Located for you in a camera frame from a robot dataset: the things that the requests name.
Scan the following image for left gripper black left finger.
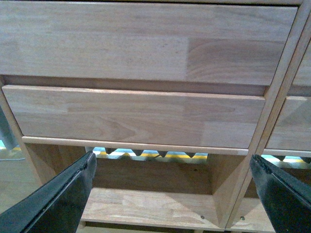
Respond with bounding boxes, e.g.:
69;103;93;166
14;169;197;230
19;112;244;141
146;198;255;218
0;151;97;233

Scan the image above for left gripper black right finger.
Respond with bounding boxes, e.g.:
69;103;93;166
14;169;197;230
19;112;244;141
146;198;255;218
249;154;311;233

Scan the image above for right wooden shelf unit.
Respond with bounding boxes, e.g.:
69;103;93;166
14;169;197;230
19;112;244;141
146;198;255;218
224;2;311;233

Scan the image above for wooden shelf unit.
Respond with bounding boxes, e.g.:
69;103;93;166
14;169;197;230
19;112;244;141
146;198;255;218
0;0;311;233
224;2;311;233

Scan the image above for left wooden shelf unit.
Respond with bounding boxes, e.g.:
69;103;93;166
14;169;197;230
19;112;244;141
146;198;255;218
0;0;311;233

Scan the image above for lower right wooden drawer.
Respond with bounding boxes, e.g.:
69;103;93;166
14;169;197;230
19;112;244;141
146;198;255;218
267;96;311;151

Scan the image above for wooden drawer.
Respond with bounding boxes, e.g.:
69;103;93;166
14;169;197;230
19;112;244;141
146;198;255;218
3;85;265;149
267;96;311;151
293;44;311;86
0;1;297;85

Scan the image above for upper right wooden drawer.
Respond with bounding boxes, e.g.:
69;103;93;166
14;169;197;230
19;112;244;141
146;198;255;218
293;44;311;86

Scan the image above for lower left wooden drawer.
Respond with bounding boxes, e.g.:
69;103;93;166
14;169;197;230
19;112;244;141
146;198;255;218
3;85;265;149

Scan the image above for upper left wooden drawer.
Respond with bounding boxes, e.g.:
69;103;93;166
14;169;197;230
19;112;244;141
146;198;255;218
0;1;297;85

